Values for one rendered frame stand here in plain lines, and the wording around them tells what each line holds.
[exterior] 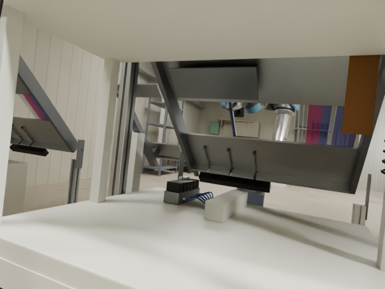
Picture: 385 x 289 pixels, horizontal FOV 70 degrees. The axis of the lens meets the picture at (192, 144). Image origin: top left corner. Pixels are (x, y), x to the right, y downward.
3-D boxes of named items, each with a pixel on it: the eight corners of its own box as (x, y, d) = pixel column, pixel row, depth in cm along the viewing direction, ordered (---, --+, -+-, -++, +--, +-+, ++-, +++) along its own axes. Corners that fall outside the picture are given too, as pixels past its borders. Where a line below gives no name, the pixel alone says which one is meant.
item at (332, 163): (193, 164, 132) (195, 160, 134) (349, 186, 105) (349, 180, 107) (184, 136, 119) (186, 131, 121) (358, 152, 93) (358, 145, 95)
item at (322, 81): (170, 106, 106) (175, 98, 109) (370, 114, 79) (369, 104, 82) (141, 19, 84) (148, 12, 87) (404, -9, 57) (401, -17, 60)
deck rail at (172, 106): (188, 170, 132) (192, 160, 136) (192, 170, 131) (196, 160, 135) (135, 20, 84) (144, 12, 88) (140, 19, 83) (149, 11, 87)
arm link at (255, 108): (246, 108, 150) (241, 89, 146) (264, 108, 142) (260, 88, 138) (238, 114, 145) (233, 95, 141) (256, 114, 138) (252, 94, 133)
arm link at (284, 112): (263, 178, 170) (281, 96, 178) (286, 182, 160) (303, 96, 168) (254, 174, 161) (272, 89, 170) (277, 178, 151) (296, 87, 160)
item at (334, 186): (192, 170, 131) (197, 159, 135) (349, 194, 104) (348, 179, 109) (191, 168, 130) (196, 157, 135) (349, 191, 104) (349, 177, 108)
